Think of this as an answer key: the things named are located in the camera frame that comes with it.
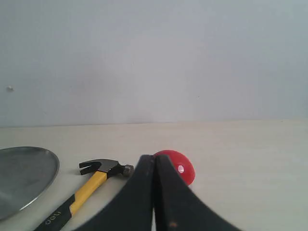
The round steel plate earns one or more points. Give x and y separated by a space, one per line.
25 173

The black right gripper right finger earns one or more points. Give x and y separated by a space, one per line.
177 208

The red dome push button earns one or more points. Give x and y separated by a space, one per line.
181 164

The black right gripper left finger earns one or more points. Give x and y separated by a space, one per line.
132 208

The yellow black claw hammer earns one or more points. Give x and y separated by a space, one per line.
102 170

